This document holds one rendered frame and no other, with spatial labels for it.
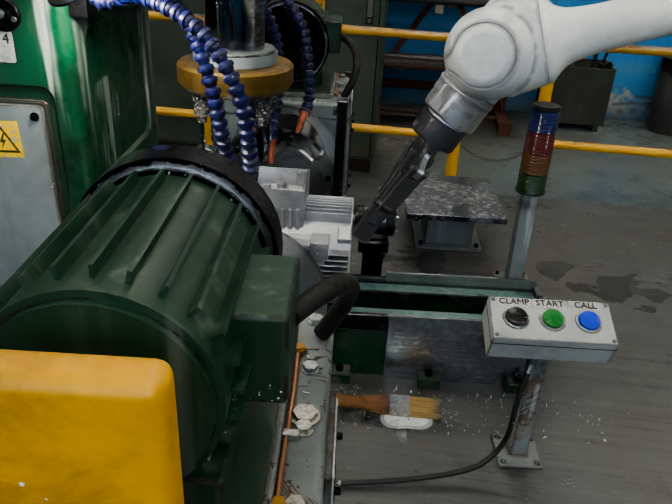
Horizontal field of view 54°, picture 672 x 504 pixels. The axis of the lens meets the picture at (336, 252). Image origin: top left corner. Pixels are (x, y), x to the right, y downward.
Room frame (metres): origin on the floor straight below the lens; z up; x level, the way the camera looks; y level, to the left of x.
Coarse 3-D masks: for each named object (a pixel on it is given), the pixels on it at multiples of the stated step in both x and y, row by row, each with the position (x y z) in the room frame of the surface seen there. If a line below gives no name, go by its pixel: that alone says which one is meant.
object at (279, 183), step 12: (264, 168) 1.09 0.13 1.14; (276, 168) 1.09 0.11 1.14; (288, 168) 1.09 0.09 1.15; (264, 180) 1.09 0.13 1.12; (276, 180) 1.09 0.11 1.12; (288, 180) 1.09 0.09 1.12; (300, 180) 1.08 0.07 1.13; (276, 192) 1.00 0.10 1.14; (288, 192) 1.00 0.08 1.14; (300, 192) 1.00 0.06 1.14; (276, 204) 1.00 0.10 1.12; (288, 204) 1.00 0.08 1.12; (300, 204) 1.00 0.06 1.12; (288, 216) 0.99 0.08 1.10; (300, 216) 1.00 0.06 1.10; (288, 228) 0.99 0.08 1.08
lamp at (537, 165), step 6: (522, 156) 1.35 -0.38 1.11; (528, 156) 1.32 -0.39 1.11; (534, 156) 1.32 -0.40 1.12; (540, 156) 1.31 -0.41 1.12; (546, 156) 1.31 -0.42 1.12; (522, 162) 1.34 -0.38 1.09; (528, 162) 1.32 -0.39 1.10; (534, 162) 1.31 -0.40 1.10; (540, 162) 1.31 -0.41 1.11; (546, 162) 1.32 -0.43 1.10; (522, 168) 1.33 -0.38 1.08; (528, 168) 1.32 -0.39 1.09; (534, 168) 1.31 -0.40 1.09; (540, 168) 1.31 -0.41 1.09; (546, 168) 1.32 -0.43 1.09; (528, 174) 1.32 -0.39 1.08; (534, 174) 1.31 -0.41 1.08; (540, 174) 1.31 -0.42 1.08; (546, 174) 1.32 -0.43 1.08
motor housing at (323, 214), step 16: (320, 208) 1.02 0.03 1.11; (336, 208) 1.03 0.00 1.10; (352, 208) 1.05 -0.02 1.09; (304, 224) 1.00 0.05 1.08; (320, 224) 1.00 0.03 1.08; (336, 224) 1.00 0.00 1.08; (304, 240) 0.98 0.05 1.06; (336, 240) 0.98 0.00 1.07; (336, 256) 0.97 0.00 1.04; (336, 272) 0.96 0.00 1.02
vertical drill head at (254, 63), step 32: (224, 0) 1.00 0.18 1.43; (256, 0) 1.02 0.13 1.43; (224, 32) 1.00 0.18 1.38; (256, 32) 1.02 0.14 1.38; (192, 64) 1.01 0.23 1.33; (256, 64) 1.00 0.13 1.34; (288, 64) 1.04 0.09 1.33; (192, 96) 1.00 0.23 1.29; (224, 96) 0.96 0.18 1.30; (256, 96) 0.97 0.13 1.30
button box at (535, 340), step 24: (504, 312) 0.78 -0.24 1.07; (528, 312) 0.78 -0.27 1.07; (576, 312) 0.79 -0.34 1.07; (600, 312) 0.79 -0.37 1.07; (504, 336) 0.75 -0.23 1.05; (528, 336) 0.75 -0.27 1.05; (552, 336) 0.75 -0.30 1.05; (576, 336) 0.75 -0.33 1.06; (600, 336) 0.75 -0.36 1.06; (576, 360) 0.76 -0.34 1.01; (600, 360) 0.76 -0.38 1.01
